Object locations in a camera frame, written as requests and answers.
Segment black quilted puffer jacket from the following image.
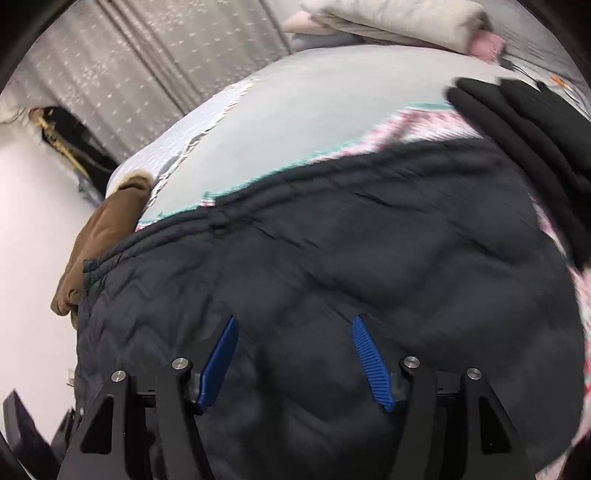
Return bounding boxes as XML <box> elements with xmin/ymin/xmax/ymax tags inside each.
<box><xmin>74</xmin><ymin>76</ymin><xmax>591</xmax><ymax>480</ymax></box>

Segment light pink pillow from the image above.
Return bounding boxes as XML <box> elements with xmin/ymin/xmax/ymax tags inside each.
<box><xmin>281</xmin><ymin>11</ymin><xmax>325</xmax><ymax>36</ymax></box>

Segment patterned knit bedspread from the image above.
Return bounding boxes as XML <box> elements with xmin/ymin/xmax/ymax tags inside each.
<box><xmin>136</xmin><ymin>102</ymin><xmax>591</xmax><ymax>480</ymax></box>

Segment pink cloth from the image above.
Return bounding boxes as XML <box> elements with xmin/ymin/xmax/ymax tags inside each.
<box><xmin>470</xmin><ymin>31</ymin><xmax>507</xmax><ymax>64</ymax></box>

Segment white lace cloth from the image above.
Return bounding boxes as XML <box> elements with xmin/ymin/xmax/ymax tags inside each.
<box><xmin>108</xmin><ymin>78</ymin><xmax>256</xmax><ymax>223</ymax></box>

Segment brown garment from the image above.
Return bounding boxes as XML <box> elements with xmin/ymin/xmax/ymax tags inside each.
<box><xmin>51</xmin><ymin>172</ymin><xmax>156</xmax><ymax>320</ymax></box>

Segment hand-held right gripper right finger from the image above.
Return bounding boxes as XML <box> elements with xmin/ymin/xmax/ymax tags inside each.
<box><xmin>351</xmin><ymin>315</ymin><xmax>537</xmax><ymax>480</ymax></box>

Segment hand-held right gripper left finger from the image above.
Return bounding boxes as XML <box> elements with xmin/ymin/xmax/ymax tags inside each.
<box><xmin>55</xmin><ymin>315</ymin><xmax>241</xmax><ymax>480</ymax></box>

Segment black cable with orange tag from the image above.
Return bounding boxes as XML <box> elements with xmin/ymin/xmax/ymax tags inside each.
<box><xmin>501</xmin><ymin>54</ymin><xmax>583</xmax><ymax>99</ymax></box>

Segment grey star-patterned curtain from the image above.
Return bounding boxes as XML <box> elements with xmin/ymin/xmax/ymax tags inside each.
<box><xmin>4</xmin><ymin>0</ymin><xmax>297</xmax><ymax>163</ymax></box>

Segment grey pillow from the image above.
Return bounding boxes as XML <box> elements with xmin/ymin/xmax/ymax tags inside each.
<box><xmin>290</xmin><ymin>31</ymin><xmax>362</xmax><ymax>52</ymax></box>

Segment folded beige quilt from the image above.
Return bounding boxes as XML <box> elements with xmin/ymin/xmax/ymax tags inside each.
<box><xmin>299</xmin><ymin>0</ymin><xmax>493</xmax><ymax>54</ymax></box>

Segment hanging black clothes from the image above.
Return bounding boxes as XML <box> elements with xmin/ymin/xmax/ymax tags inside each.
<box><xmin>29</xmin><ymin>106</ymin><xmax>123</xmax><ymax>200</ymax></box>

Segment grey bed sheet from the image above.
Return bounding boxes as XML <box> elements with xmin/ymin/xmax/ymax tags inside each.
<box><xmin>139</xmin><ymin>41</ymin><xmax>551</xmax><ymax>222</ymax></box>

